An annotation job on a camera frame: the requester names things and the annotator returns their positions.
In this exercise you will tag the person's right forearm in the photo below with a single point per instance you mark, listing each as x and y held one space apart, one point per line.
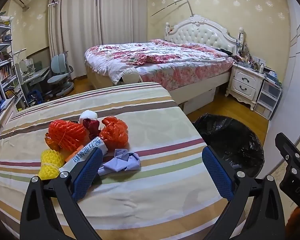
297 216

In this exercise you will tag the red mesh net bag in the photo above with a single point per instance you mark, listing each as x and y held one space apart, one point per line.
65 132

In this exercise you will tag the white nightstand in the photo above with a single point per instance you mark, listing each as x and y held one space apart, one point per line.
245 85

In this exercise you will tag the white toothpaste tube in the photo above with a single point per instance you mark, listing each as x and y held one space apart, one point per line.
82 155

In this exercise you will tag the yellow foam fruit net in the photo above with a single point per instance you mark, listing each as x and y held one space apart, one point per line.
48 165

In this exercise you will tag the clutter of small bottles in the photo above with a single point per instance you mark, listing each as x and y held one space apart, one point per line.
250 62

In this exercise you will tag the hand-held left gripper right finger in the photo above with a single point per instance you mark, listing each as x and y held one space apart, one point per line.
217 172

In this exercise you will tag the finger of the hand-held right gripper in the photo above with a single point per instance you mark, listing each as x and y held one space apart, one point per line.
286 152

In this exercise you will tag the orange paper wrapper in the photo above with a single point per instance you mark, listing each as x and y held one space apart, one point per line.
73 154

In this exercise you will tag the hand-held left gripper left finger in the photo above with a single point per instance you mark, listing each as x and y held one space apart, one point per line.
87 172

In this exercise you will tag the pink floral duvet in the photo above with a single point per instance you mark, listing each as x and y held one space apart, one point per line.
165 55

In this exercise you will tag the black trash bag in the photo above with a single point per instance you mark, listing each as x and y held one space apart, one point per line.
230 142

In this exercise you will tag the dark red crumpled cloth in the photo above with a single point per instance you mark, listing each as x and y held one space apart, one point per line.
92 127

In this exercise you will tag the white desk lamp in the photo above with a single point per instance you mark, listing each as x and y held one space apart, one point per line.
21 67

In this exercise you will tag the lilac cloth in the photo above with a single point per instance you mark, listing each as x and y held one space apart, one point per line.
122 162

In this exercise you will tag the white under-bed storage box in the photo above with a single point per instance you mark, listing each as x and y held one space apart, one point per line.
200 100

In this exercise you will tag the clear plastic drawer unit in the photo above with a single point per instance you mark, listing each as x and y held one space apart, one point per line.
268 97

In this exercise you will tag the orange plastic bag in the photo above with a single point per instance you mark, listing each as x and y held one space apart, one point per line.
113 135

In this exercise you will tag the white upholstered bed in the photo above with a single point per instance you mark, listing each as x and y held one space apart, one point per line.
202 32

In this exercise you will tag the beige striped curtain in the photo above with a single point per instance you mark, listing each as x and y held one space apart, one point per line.
122 12
72 30

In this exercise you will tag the thin metal pole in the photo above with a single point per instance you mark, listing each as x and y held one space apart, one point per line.
175 3

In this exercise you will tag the striped tablecloth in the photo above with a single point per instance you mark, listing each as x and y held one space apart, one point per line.
140 205

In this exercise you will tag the grey study desk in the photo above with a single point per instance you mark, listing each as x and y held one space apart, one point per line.
37 75

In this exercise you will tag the light blue desk chair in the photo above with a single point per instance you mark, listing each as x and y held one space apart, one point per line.
58 77

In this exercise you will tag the white paper ball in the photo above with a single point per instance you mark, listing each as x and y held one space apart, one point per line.
88 115

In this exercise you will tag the crumpled orange packet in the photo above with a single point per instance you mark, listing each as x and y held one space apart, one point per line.
50 143

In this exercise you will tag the white bookshelf with books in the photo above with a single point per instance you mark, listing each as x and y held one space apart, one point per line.
5 62

